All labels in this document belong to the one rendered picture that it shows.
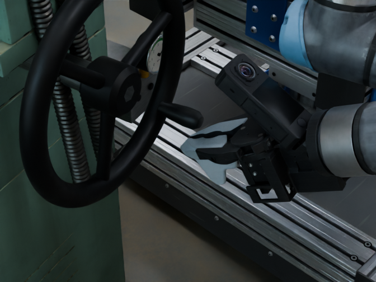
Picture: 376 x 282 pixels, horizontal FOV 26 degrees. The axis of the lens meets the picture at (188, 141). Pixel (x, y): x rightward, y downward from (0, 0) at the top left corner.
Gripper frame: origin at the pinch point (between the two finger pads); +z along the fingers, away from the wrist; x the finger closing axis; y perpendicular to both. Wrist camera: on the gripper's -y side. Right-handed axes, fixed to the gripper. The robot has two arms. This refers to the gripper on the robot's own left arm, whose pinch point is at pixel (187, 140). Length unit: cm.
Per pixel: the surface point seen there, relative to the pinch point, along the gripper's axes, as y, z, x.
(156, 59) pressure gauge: -3.7, 18.0, 19.2
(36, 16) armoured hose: -22.4, 2.3, -9.2
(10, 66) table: -18.9, 5.4, -13.2
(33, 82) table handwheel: -18.6, -3.9, -18.4
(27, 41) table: -20.2, 4.6, -10.2
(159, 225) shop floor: 45, 65, 42
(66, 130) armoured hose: -7.9, 9.3, -8.1
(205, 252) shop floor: 51, 53, 40
